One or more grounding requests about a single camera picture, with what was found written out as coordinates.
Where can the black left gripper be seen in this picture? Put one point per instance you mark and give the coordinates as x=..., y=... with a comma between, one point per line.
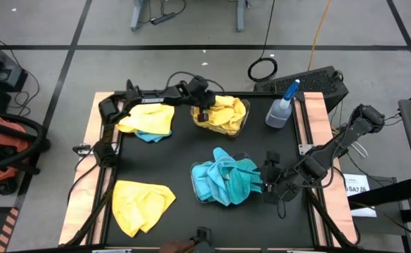
x=200, y=93

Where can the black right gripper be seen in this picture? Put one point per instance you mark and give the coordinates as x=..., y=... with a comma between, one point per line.
x=286, y=182

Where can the teal microfiber towel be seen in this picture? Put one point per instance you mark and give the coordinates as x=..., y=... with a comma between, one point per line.
x=245, y=179

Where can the blue microfiber towel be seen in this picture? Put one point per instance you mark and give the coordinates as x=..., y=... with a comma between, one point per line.
x=150, y=137
x=200, y=179
x=222, y=165

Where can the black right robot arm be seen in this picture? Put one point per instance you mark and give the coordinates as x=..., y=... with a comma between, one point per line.
x=331, y=149

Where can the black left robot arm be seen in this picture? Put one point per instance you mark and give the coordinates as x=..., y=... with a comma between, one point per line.
x=170, y=97

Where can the clear plastic basket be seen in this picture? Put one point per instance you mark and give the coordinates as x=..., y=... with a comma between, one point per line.
x=248, y=109
x=242, y=154

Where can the spray bottle with blue nozzle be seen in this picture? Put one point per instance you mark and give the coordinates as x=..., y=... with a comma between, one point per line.
x=279, y=114

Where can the white paper sign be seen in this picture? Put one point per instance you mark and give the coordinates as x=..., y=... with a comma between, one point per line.
x=358, y=182

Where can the black perforated computer tower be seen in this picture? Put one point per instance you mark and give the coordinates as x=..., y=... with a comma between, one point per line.
x=314, y=82

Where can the grey desk leg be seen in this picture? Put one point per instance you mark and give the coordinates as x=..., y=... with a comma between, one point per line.
x=136, y=17
x=240, y=17

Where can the black power strip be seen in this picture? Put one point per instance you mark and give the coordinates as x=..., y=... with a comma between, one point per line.
x=163, y=18

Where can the black floor beam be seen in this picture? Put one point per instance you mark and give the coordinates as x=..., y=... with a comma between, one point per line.
x=395, y=191

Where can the orange and black shop vacuum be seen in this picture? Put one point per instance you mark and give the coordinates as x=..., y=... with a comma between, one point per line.
x=8, y=138

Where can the black equipment box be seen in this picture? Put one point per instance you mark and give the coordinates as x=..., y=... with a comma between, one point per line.
x=1, y=74

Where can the silver metal bracket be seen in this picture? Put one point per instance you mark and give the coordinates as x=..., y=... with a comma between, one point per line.
x=305, y=149
x=84, y=149

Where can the black aluminium rig frame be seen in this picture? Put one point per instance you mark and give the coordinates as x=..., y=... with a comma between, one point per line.
x=261, y=94

